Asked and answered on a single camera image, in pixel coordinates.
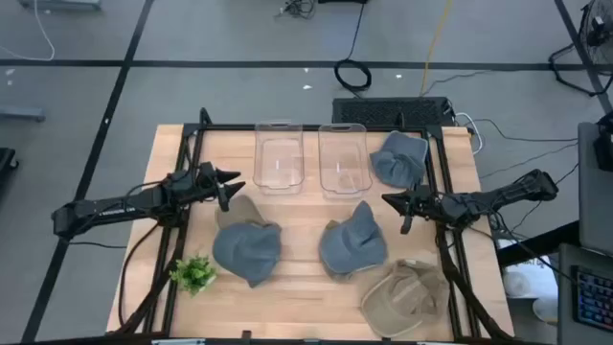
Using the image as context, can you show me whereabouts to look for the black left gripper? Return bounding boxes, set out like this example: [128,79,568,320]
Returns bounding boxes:
[191,161,247,214]

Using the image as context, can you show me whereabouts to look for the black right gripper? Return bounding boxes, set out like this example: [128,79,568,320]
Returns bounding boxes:
[380,184,444,236]

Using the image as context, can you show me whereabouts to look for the blue denim cap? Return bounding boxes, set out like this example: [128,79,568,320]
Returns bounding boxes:
[369,129,430,190]
[318,199,389,282]
[212,220,284,289]

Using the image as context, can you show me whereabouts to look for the clear plastic bin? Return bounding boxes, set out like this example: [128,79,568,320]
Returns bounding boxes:
[252,122,307,196]
[317,123,375,200]

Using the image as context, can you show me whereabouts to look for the black computer case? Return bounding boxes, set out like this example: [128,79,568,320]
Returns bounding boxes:
[331,96,457,129]

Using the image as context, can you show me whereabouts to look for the small green potted plant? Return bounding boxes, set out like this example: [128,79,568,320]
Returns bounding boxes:
[169,255,218,298]

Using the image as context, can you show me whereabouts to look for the grey desk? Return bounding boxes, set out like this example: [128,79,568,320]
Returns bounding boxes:
[556,122,613,345]

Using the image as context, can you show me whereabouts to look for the backlit computer keyboard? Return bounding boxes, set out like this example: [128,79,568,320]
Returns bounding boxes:
[573,265,613,334]

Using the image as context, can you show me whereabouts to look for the black floor fan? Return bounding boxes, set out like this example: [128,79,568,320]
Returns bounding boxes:
[548,0,613,98]

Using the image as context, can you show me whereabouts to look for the black metal rig frame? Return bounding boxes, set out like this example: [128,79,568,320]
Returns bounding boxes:
[114,107,516,344]

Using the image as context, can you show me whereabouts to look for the white cable loop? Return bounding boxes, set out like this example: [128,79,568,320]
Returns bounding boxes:
[453,111,486,156]

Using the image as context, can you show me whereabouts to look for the thin black floor cable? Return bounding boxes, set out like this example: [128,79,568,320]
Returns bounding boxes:
[462,117,579,144]

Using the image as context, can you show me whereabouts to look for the black hanging cable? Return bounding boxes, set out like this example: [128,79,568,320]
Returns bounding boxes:
[332,1,374,93]

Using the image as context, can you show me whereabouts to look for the yellow hanging cable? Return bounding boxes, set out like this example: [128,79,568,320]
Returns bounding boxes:
[420,0,454,96]

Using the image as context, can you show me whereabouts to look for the black cable bundle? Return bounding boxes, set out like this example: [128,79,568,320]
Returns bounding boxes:
[274,0,318,20]

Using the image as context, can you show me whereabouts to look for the white floor cable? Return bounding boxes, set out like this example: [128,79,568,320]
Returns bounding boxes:
[0,0,57,62]

